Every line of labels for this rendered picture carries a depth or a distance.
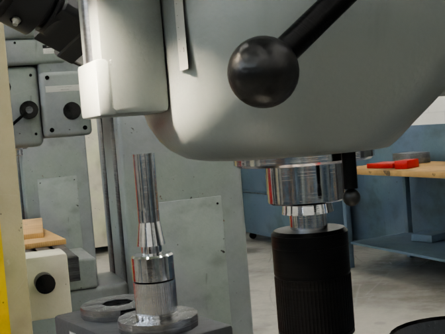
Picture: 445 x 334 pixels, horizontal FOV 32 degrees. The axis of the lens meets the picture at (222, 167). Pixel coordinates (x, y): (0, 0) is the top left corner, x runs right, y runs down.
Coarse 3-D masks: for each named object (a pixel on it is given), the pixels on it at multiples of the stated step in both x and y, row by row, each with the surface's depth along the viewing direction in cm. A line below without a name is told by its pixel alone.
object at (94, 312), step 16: (96, 304) 94; (112, 304) 96; (128, 304) 92; (64, 320) 93; (80, 320) 92; (96, 320) 90; (112, 320) 90; (128, 320) 85; (160, 320) 83; (176, 320) 83; (192, 320) 84; (208, 320) 87
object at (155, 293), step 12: (168, 264) 84; (132, 276) 85; (144, 276) 83; (156, 276) 83; (168, 276) 84; (144, 288) 84; (156, 288) 83; (168, 288) 84; (144, 300) 84; (156, 300) 83; (168, 300) 84; (144, 312) 84; (156, 312) 84; (168, 312) 84
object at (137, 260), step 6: (138, 252) 87; (162, 252) 85; (168, 252) 85; (132, 258) 84; (138, 258) 84; (144, 258) 83; (150, 258) 83; (156, 258) 83; (162, 258) 84; (168, 258) 84; (132, 264) 85; (138, 264) 84; (144, 264) 83; (150, 264) 83; (156, 264) 83
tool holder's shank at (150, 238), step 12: (132, 156) 85; (144, 156) 84; (144, 168) 84; (144, 180) 84; (144, 192) 84; (156, 192) 85; (144, 204) 84; (156, 204) 85; (144, 216) 84; (156, 216) 85; (144, 228) 84; (156, 228) 84; (144, 240) 84; (156, 240) 84; (144, 252) 85; (156, 252) 85
